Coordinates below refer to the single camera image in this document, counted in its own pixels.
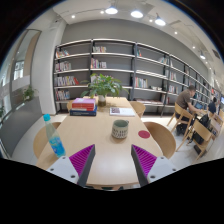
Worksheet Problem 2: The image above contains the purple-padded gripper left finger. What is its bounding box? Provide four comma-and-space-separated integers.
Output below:
47, 145, 95, 187

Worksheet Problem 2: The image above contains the green potted plant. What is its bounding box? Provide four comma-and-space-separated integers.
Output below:
81, 73, 123, 107

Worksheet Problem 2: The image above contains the grey wall bookshelf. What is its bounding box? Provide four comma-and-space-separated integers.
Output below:
53, 38, 222, 115

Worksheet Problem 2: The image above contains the red round coaster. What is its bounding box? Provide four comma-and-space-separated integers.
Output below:
138, 130, 150, 139

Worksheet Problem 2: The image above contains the small plant by window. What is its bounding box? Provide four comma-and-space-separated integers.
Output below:
23, 85, 35, 101

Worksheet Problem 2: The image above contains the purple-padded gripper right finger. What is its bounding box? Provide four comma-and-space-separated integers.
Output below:
131, 145, 177, 187

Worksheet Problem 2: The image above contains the dark blue book under stack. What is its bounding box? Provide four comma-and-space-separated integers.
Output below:
69, 106, 97, 116

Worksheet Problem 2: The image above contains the seated man brown shirt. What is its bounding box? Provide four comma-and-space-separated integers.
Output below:
176, 85, 200, 135

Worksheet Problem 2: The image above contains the wooden chair with black bag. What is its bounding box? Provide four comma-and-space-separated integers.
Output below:
180, 120, 212, 159

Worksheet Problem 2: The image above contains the wooden chair under man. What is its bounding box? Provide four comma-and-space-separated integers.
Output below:
169, 104, 193, 134

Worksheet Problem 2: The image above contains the wooden chair right far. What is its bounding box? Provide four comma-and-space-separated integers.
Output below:
130, 101, 146, 117

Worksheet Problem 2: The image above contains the wooden chair right near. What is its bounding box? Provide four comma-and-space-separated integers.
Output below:
144, 122, 176, 159

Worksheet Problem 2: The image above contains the white open magazine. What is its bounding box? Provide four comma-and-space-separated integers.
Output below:
110, 107, 135, 116

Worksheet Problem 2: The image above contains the wooden chair left far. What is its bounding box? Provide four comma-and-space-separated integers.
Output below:
67, 100, 73, 112

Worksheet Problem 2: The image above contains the red book on stack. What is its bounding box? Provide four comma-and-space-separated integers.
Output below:
72, 98, 96, 111

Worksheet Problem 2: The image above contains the green patterned ceramic mug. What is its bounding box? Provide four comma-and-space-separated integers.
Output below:
112, 120, 129, 139

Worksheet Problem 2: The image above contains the clear water bottle blue label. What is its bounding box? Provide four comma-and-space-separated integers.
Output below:
43, 114, 66, 157

